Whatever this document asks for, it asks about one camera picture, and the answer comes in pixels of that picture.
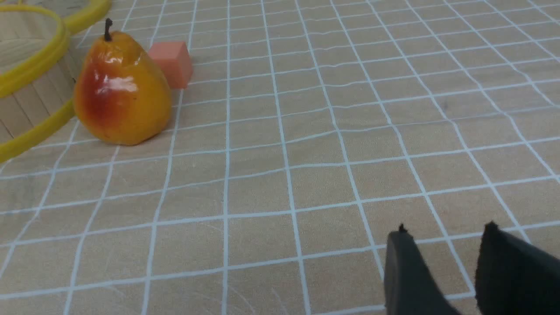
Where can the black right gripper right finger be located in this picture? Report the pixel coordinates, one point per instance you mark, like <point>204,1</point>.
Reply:
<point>514,277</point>

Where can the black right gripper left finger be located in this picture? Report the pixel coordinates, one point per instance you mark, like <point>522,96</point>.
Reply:
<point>408,284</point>

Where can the bamboo steamer tray yellow rim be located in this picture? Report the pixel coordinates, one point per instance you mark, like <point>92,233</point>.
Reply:
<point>37,77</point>

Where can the bamboo steamer lid yellow rim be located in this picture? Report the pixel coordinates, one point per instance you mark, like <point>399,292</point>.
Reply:
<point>78,15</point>

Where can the checkered tan tablecloth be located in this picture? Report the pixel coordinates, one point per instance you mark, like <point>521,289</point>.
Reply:
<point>310,129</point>

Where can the orange foam cube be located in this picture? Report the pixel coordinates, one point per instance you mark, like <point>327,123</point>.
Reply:
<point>174,60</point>

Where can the orange yellow toy pear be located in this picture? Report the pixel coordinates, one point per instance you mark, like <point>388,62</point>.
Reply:
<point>121,95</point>

